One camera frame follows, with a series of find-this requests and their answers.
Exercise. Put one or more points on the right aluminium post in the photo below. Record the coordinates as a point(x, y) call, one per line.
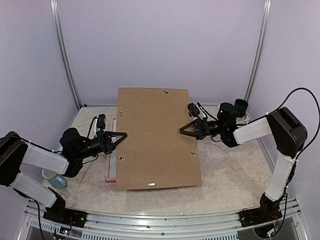
point(259, 49)

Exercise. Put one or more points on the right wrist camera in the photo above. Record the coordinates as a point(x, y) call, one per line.
point(196, 111)

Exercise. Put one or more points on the left aluminium post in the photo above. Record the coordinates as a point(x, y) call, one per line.
point(57, 23)

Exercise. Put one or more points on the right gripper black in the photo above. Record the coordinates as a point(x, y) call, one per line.
point(201, 127)

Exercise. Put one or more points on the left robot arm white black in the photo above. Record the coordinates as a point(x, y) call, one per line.
point(16, 152)

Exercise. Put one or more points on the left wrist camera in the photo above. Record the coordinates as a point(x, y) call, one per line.
point(100, 122)

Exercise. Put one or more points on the wooden picture frame pink edge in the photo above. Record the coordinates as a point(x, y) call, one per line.
point(110, 173)

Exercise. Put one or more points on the aluminium post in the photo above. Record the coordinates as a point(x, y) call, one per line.
point(259, 49)
point(57, 23)

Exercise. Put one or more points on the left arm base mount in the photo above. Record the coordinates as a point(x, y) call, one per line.
point(59, 213)

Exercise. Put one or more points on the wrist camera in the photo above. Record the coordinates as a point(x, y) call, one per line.
point(100, 122)
point(196, 111)

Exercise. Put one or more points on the white round coaster plate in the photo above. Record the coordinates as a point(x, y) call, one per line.
point(243, 120)

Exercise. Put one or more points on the brown backing board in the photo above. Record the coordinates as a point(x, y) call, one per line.
point(154, 155)

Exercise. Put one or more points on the front aluminium rail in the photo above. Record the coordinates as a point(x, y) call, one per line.
point(109, 226)

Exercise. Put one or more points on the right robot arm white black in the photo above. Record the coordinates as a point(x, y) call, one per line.
point(288, 133)

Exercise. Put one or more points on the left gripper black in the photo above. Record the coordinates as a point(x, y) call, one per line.
point(104, 140)

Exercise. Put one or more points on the dark green cup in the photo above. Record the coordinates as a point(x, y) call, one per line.
point(241, 107)

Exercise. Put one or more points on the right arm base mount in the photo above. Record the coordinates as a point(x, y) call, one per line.
point(260, 215)

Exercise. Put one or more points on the light blue mug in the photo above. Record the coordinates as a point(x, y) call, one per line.
point(56, 180)

